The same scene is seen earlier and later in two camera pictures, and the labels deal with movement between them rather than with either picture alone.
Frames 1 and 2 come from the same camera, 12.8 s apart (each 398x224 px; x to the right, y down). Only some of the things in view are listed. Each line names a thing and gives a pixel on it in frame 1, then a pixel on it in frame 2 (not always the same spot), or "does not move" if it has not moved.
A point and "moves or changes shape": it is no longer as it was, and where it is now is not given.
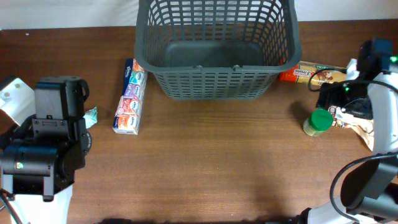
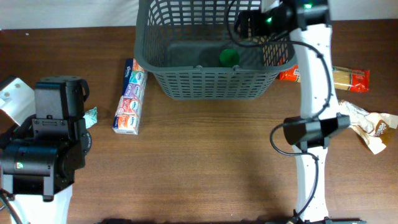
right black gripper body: (354, 98) to (269, 22)
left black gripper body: (87, 137) does not move
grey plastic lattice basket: (216, 50) does not move
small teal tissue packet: (91, 117) does not move
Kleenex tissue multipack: (128, 113) does not move
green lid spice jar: (318, 121) moves or changes shape
